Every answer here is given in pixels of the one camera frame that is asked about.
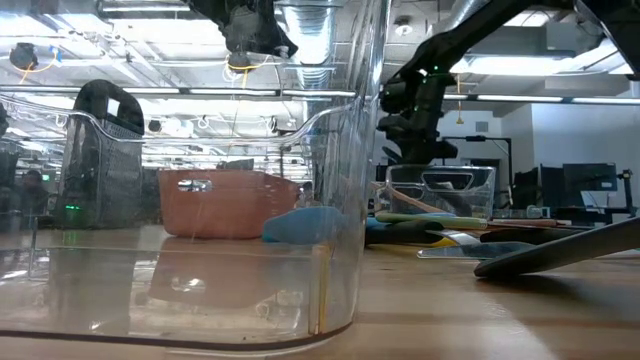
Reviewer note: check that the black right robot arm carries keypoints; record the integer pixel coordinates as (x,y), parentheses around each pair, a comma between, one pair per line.
(465,35)

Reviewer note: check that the rectangular ceiling light panel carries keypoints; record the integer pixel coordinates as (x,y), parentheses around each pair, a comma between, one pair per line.
(525,65)

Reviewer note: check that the yellow plastic spoon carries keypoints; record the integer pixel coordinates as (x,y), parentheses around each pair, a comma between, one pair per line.
(445,243)

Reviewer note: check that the white ceiling smoke detector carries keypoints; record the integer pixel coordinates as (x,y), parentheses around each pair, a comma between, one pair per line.
(403,27)

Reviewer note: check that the grey wall vent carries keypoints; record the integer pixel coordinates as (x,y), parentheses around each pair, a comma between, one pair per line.
(481,126)

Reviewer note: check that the silver ribbed ceiling duct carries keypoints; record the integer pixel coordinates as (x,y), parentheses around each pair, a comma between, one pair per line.
(470,10)
(312,30)

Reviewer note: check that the black background stand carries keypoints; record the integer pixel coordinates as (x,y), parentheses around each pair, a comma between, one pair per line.
(627,195)

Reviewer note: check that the black plastic spoon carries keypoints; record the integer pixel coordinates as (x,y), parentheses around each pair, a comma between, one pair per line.
(457,202)

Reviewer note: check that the rectangular black spatula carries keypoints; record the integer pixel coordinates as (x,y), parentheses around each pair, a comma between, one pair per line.
(575,250)

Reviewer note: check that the person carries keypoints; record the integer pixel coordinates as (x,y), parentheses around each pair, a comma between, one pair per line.
(306,192)
(32,192)

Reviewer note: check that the black background gantry frame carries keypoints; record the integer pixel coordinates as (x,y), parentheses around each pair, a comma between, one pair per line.
(500,138)

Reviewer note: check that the background computer monitor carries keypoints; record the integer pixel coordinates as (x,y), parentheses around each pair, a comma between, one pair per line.
(590,175)

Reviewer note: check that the black ceiling dome device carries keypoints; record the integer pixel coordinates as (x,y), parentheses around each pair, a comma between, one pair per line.
(23,56)
(239,61)

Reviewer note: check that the long ceiling light strip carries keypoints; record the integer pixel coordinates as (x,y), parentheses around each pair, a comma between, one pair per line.
(520,98)

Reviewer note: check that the orange plastic bin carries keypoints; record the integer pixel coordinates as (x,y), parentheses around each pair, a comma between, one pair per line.
(225,210)

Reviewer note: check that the dark background desk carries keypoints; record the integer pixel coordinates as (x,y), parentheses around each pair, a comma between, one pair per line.
(590,214)

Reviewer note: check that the dark brown wooden spoon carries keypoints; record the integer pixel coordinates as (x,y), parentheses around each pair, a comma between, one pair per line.
(525,223)

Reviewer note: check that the large clear plastic bin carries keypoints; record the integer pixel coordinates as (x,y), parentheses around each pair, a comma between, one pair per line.
(200,300)

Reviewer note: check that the black monitor back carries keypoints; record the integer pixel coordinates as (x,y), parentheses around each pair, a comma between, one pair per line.
(530,187)

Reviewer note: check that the large blue silicone spoon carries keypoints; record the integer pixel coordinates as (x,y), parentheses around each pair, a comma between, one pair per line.
(305,225)

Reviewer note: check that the small clear plastic bin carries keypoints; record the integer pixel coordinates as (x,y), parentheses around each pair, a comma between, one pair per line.
(480,195)

